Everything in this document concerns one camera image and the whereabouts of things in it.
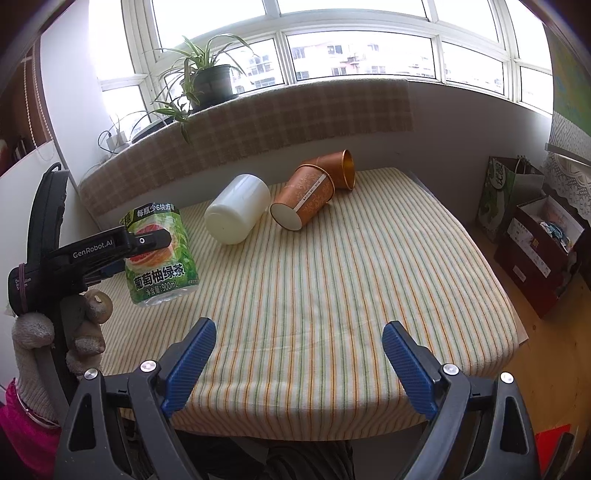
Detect white plastic cup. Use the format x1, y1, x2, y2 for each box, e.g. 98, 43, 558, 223
204, 174, 270, 245

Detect front brown paper cup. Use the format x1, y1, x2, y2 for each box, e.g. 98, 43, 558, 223
270, 164, 335, 231

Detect brown paper cup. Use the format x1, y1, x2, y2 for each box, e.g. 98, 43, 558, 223
270, 164, 335, 231
303, 150, 356, 191

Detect rear brown paper cup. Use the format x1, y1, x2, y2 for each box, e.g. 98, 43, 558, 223
303, 150, 356, 191

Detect gloved left hand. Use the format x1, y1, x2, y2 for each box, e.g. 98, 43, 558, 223
11, 289, 115, 425

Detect white charger plugs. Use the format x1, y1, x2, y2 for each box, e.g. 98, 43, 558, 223
106, 131, 129, 155

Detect white cabinet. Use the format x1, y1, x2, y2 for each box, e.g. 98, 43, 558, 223
0, 141, 98, 387

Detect dark flat device on sill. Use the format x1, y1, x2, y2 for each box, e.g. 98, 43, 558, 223
131, 116, 173, 144

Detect plaid windowsill cloth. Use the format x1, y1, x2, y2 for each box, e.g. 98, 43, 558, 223
79, 78, 414, 217

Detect potted spider plant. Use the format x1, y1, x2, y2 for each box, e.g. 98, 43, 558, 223
134, 33, 256, 144

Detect striped table cloth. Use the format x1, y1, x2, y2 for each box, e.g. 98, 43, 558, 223
101, 168, 520, 441

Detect dark red gift box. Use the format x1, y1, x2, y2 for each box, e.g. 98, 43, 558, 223
495, 195, 590, 317

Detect charger cable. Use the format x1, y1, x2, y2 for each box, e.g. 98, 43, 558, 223
96, 117, 136, 160

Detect beaded blind cord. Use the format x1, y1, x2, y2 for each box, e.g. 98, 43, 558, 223
20, 38, 59, 163

